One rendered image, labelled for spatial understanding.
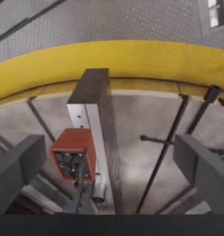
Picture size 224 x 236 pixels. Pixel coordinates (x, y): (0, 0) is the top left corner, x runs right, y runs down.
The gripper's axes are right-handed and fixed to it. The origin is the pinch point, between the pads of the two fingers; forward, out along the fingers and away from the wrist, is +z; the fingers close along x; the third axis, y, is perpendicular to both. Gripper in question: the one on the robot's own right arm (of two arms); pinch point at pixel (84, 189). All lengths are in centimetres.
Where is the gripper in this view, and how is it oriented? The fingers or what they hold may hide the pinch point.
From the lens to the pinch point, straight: 61.1
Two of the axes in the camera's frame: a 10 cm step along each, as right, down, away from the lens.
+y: -0.9, -7.8, -6.2
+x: -9.9, 0.0, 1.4
